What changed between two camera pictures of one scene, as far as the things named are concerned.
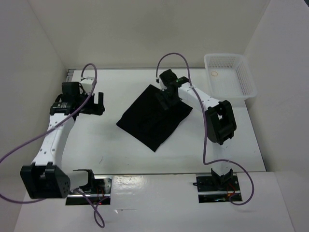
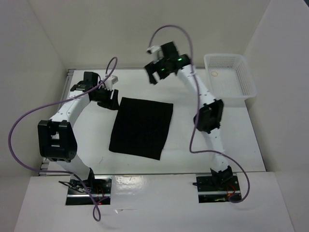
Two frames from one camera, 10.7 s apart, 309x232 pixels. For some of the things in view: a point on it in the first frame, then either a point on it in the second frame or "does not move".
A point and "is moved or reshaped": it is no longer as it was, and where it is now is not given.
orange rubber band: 213,75 does not move
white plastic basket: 229,76 does not move
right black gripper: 161,98 to 152,67
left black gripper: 95,108 to 111,104
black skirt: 145,119 is moved or reshaped
